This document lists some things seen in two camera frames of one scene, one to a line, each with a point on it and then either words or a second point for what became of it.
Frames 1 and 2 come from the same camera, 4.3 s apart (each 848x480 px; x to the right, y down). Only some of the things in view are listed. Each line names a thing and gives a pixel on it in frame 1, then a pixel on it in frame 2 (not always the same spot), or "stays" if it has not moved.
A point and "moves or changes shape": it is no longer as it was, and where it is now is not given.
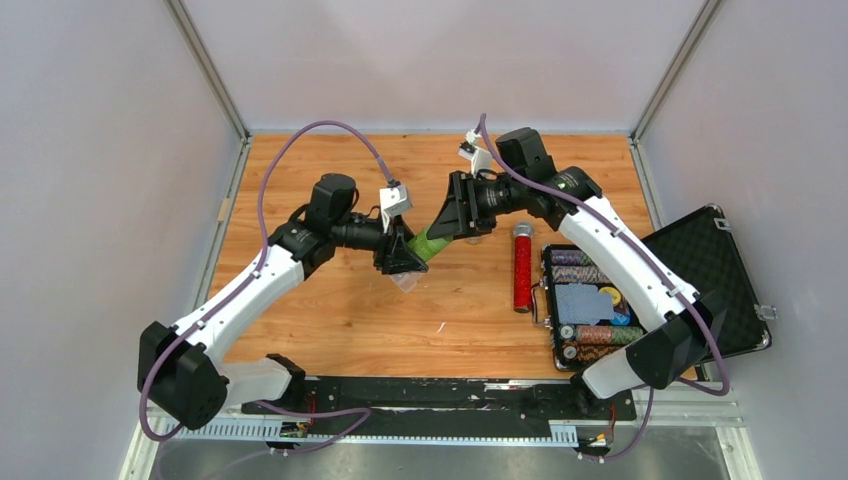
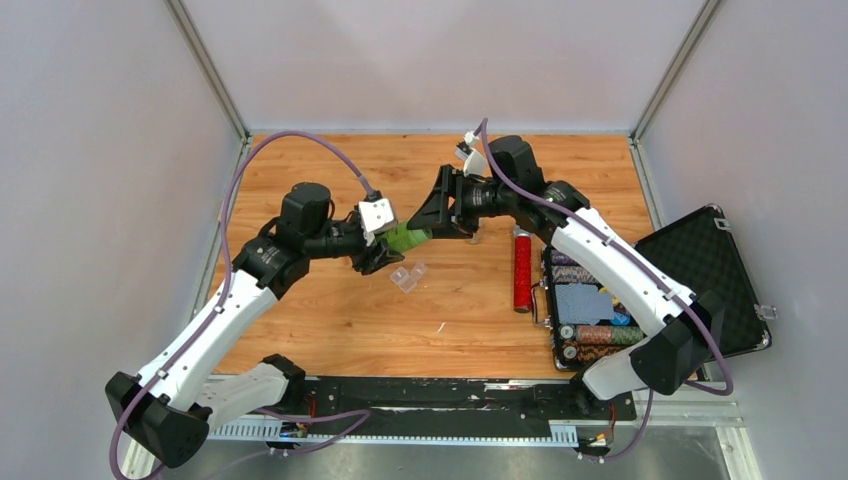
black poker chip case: x=590 y=323 stays
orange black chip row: x=581 y=352 stays
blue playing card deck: x=580 y=303 stays
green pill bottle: x=425 y=248 moves or changes shape
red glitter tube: x=522 y=293 stays
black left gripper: x=396 y=256 → x=380 y=256
